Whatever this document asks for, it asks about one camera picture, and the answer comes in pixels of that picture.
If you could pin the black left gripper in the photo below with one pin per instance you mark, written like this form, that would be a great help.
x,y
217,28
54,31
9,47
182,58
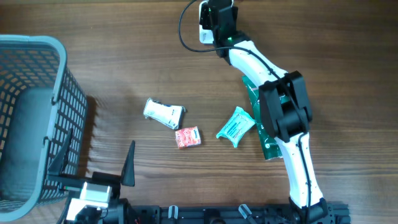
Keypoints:
x,y
71,183

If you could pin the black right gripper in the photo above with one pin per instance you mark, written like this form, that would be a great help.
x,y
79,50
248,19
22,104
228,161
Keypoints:
x,y
204,15

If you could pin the white plastic packet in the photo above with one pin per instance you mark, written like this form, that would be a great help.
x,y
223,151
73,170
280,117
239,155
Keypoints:
x,y
168,115

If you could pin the red patterned small box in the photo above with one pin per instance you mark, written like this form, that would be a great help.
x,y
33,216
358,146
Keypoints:
x,y
187,137

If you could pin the teal tissue pack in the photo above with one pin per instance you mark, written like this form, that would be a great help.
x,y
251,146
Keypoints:
x,y
236,127

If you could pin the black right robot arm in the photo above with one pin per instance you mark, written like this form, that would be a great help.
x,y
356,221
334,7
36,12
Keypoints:
x,y
284,105

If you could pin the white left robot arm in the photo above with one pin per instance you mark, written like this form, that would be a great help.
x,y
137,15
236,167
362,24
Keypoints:
x,y
118,211

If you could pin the white barcode scanner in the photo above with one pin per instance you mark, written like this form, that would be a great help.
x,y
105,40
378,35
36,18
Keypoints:
x,y
205,35

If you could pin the grey plastic basket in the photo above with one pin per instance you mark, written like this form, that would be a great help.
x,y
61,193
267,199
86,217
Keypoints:
x,y
42,104

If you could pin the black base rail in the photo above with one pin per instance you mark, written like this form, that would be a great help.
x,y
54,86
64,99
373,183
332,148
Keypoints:
x,y
269,214

